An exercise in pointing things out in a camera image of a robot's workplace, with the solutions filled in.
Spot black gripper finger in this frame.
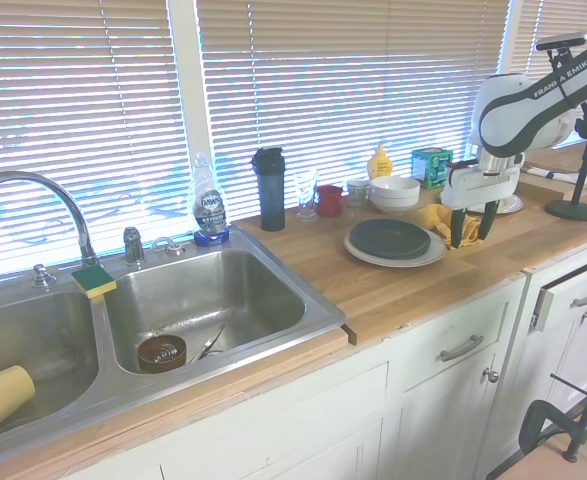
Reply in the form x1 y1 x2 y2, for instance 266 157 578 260
450 207 467 250
478 198 499 242

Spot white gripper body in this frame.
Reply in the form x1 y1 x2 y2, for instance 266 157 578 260
440 164 523 210

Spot yellow terry cloth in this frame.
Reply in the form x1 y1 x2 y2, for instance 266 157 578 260
419 202 487 250

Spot white dinner plate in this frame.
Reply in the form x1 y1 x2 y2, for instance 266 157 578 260
497 194 524 215

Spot large cream plate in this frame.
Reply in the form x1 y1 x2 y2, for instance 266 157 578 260
342 219 448 269

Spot dark blue plate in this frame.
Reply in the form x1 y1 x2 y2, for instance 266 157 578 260
348 218 432 261

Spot wooden tray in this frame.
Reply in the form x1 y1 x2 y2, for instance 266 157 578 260
516 159 587 201

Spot green cardboard box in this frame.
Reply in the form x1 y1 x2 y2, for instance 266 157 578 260
411 147 454 190

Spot white rolled napkin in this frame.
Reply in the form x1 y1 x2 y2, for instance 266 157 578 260
522 167 582 184

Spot white ceramic bowl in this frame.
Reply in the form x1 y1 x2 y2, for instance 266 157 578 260
371 194 419 215

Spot stacked white bowls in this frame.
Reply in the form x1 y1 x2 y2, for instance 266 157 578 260
370 175 422 204

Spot yellow mustard bottle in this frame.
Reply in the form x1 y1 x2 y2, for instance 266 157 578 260
367 143 394 180

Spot white cabinet drawer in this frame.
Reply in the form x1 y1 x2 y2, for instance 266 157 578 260
531 254 587 334

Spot red mug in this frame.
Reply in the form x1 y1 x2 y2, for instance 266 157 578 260
314 184 347 218

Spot clear drinking glass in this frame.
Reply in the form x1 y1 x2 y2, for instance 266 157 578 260
294 168 320 223

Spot cream window blind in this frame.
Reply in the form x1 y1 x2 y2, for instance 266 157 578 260
492 0 587 149
195 0 512 224
0 0 187 284

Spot black shaker bottle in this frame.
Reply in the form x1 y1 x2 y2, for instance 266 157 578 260
251 146 287 232

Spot black table clamp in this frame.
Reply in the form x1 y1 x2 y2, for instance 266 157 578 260
517 372 587 464

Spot white base cabinet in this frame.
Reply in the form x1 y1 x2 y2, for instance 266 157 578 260
62 234 587 480

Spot clear Dawn soap bottle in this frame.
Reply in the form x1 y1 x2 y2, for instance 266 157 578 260
191 152 233 247

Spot stainless steel double sink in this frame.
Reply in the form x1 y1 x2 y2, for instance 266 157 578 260
0 230 347 446

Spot metal tongs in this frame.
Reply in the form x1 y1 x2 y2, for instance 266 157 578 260
187 324 227 364

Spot silver coiled metal utensil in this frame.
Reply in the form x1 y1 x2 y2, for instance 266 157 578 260
151 341 180 365

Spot brown bowl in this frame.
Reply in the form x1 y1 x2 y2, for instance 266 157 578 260
137 333 188 375

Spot green and yellow sponge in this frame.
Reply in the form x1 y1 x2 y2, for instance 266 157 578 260
70 264 118 300

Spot chrome gooseneck faucet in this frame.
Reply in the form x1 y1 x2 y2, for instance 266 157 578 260
0 170 99 266

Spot chrome soap dispenser knob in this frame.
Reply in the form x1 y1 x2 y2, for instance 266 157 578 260
30 263 55 290

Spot yellow plastic cup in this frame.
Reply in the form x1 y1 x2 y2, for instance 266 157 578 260
0 364 37 436

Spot black round-base camera stand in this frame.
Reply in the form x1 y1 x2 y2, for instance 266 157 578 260
544 47 587 222

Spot grey stereo camera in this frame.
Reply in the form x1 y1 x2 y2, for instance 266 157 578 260
535 31 587 52

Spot chrome faucet handle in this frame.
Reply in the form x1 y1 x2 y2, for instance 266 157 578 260
122 226 147 266

